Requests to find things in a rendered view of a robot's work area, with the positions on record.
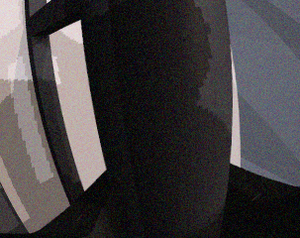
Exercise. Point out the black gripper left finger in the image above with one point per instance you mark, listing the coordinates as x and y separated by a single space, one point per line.
93 215

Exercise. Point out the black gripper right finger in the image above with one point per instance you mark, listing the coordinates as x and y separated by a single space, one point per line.
257 207

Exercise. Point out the dark grey mat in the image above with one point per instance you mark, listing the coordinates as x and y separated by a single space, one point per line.
9 219

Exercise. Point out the small trowel with black handle and white blade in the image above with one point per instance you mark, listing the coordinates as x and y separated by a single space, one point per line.
141 89

